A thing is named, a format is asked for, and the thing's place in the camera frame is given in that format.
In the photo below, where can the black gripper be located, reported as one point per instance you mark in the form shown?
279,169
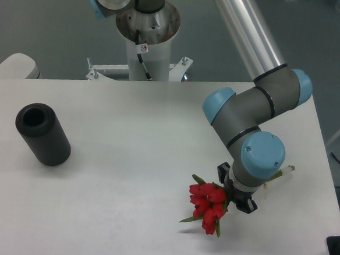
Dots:
240,192

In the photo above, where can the red tulip bouquet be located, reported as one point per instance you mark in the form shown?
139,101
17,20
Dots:
210,202

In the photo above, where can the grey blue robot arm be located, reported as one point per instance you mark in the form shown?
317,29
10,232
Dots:
236,118

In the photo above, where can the black ribbed cylindrical vase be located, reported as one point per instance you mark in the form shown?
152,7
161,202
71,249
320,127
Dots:
39,127

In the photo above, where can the white chair corner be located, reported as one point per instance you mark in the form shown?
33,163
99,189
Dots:
19,66

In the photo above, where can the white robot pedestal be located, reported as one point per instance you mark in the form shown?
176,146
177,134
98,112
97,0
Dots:
148,39

